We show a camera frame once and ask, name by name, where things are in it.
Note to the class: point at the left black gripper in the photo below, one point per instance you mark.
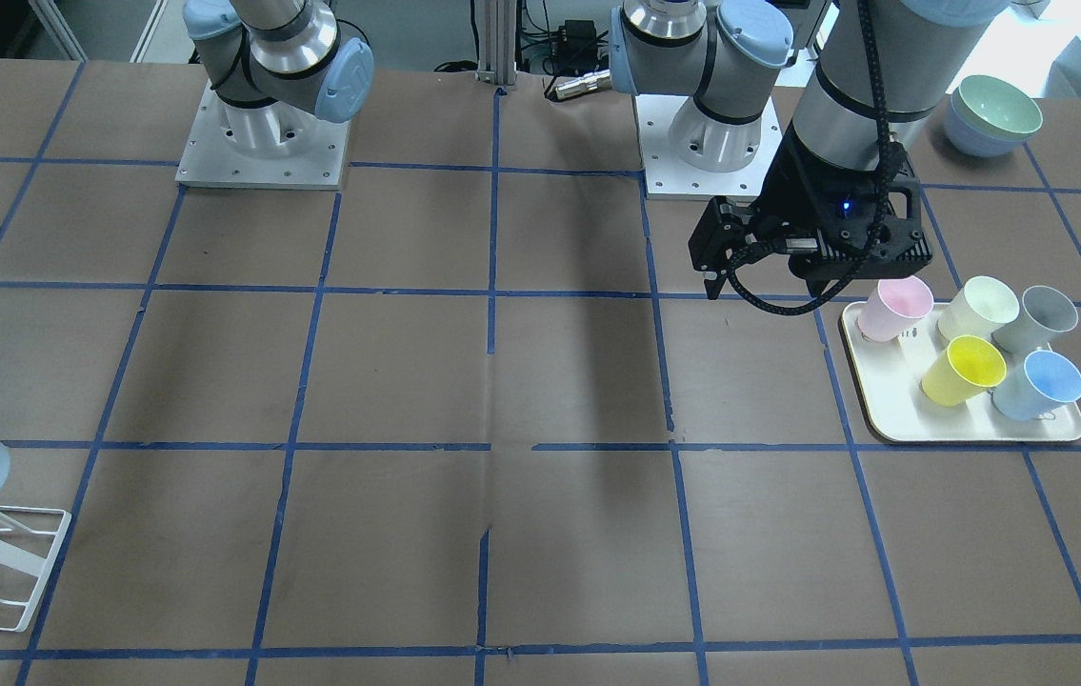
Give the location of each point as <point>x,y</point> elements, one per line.
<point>799,186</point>

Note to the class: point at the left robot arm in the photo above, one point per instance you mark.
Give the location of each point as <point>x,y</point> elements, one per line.
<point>884,69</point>

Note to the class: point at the pink plastic cup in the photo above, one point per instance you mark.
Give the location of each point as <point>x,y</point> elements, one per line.
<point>895,305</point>

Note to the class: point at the pale green plastic cup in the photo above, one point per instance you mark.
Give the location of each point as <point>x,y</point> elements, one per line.
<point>982,306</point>

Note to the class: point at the yellow plastic cup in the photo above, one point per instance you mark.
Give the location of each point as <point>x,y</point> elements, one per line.
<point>968,367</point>

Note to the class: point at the grey plastic cup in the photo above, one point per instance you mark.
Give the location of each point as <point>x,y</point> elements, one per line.
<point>1046,314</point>

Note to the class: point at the cream plastic tray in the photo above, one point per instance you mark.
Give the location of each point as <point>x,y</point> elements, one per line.
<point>888,376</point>

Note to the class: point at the stacked green blue bowls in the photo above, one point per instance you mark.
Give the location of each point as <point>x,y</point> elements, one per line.
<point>988,117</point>

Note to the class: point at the aluminium frame post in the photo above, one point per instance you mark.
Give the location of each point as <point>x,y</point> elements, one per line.
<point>497,24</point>

